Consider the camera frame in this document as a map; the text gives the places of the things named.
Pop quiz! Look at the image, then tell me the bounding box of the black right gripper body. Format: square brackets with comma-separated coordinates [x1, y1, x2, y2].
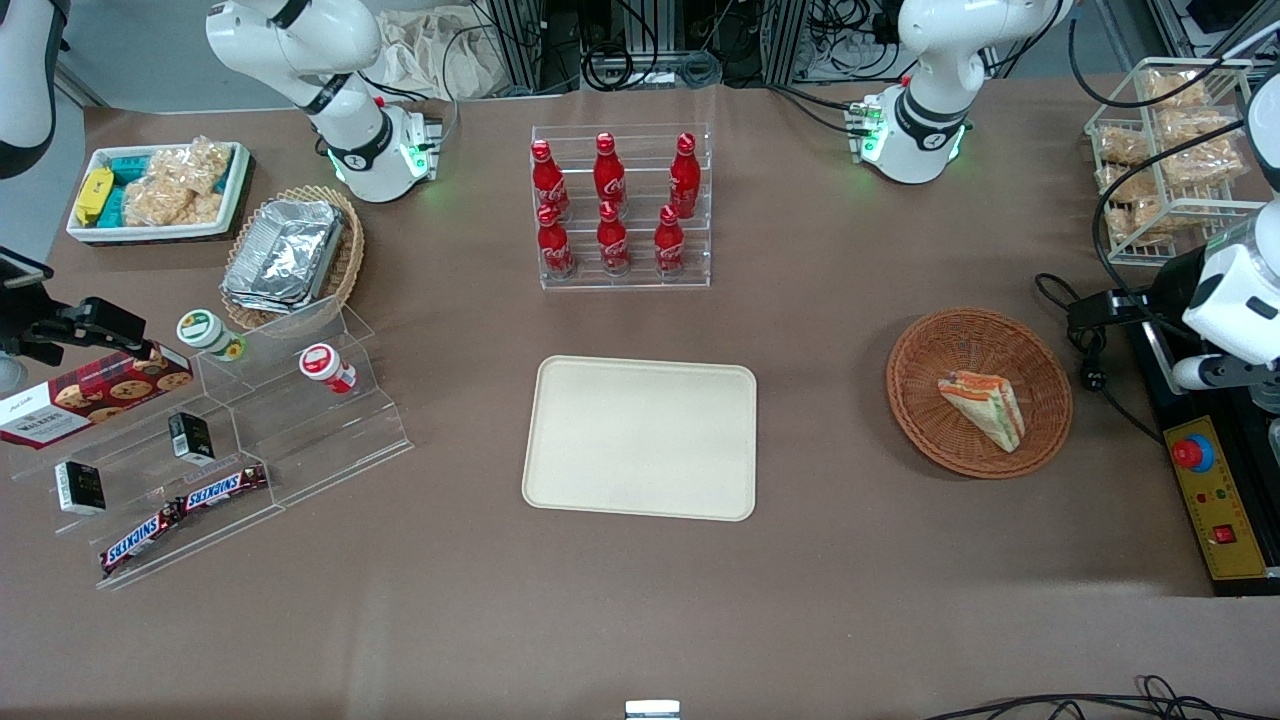
[0, 300, 76, 367]

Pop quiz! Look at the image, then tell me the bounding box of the triangle sandwich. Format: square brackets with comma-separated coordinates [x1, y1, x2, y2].
[936, 369, 1028, 455]

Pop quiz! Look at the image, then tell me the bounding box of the light wicker basket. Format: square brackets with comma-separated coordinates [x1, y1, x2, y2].
[220, 184, 366, 332]

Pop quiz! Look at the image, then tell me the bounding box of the brown wicker basket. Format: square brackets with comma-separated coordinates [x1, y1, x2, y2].
[885, 306, 1075, 482]

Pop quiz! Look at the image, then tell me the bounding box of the beige plastic tray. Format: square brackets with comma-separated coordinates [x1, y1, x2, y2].
[520, 354, 759, 524]

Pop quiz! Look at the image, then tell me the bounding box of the red cookie box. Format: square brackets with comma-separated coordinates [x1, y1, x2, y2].
[0, 342, 195, 451]

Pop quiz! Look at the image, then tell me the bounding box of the green lid cup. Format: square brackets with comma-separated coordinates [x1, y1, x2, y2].
[176, 308, 249, 364]

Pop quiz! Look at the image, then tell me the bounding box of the yellow snack packet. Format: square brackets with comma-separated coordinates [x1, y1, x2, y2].
[74, 166, 115, 227]

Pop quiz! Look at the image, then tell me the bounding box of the clear rice cracker bag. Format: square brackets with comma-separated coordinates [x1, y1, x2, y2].
[150, 137, 234, 197]
[121, 176, 224, 227]

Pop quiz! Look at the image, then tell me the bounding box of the clear fried snack bag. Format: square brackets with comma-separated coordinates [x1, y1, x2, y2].
[1098, 166, 1169, 248]
[1094, 127, 1153, 167]
[1143, 67, 1208, 110]
[1158, 108, 1248, 188]

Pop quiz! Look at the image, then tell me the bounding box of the small black box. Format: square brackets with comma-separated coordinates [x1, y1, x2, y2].
[167, 410, 217, 467]
[54, 459, 108, 517]

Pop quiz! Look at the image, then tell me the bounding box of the clear acrylic stepped riser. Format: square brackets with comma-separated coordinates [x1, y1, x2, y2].
[10, 355, 288, 592]
[193, 295, 415, 507]

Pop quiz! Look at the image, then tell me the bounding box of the white rectangular snack bin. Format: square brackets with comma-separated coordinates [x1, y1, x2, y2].
[66, 141, 251, 244]

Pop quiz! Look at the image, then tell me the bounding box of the aluminium foil container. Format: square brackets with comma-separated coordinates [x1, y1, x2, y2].
[221, 199, 347, 314]

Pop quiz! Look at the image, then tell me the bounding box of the black control box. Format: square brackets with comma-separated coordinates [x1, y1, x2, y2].
[1125, 245, 1280, 598]

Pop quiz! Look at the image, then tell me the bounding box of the Snickers bar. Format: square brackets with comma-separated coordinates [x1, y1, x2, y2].
[179, 463, 272, 514]
[99, 502, 184, 579]

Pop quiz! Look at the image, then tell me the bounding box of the red lid cup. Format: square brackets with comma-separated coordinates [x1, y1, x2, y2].
[298, 342, 359, 395]

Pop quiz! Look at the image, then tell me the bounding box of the beige cloth bag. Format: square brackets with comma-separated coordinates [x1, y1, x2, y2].
[378, 8, 523, 102]

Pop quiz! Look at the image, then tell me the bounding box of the red cola bottle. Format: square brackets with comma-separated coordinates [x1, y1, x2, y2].
[668, 132, 702, 219]
[593, 131, 629, 214]
[596, 201, 632, 277]
[536, 204, 577, 280]
[529, 139, 572, 221]
[653, 204, 688, 277]

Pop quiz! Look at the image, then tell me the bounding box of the clear acrylic bottle rack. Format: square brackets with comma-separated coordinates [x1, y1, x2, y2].
[529, 122, 714, 292]

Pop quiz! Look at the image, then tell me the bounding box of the white wire rack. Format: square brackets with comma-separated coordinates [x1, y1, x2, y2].
[1084, 57, 1257, 268]

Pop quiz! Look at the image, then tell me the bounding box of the black power cable with plug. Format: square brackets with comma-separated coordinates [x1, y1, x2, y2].
[1034, 272, 1166, 444]

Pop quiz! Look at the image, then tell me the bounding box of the black floor cable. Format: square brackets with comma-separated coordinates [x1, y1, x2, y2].
[922, 675, 1280, 720]

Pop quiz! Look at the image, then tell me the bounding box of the aluminium frame rack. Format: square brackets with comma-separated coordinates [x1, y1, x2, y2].
[483, 0, 901, 93]

